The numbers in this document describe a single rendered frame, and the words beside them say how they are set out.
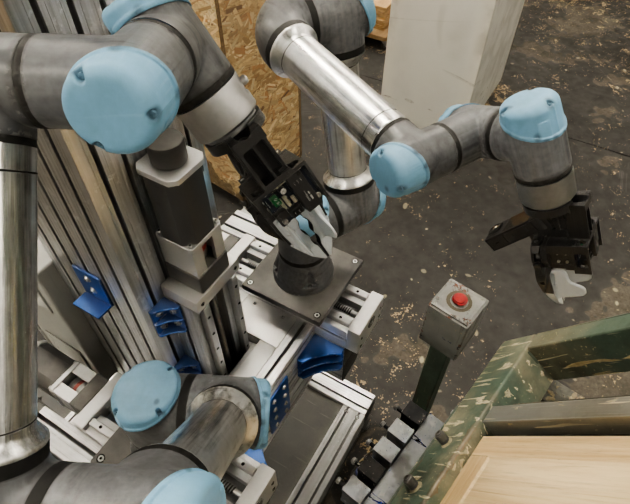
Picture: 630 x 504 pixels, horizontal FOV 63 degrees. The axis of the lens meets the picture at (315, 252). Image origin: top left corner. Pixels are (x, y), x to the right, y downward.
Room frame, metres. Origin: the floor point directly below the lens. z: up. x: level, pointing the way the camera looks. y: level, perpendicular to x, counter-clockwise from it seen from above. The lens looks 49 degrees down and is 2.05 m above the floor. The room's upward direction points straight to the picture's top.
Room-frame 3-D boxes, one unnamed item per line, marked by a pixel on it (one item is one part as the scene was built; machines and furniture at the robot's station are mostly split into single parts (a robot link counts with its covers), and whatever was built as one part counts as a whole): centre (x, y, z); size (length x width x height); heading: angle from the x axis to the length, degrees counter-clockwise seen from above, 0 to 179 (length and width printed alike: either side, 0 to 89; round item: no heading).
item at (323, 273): (0.81, 0.03, 1.09); 0.15 x 0.15 x 0.10
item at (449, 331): (0.79, -0.38, 0.84); 0.12 x 0.12 x 0.18; 49
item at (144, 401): (0.38, 0.27, 1.20); 0.13 x 0.12 x 0.14; 86
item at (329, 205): (0.81, 0.02, 1.20); 0.13 x 0.12 x 0.14; 124
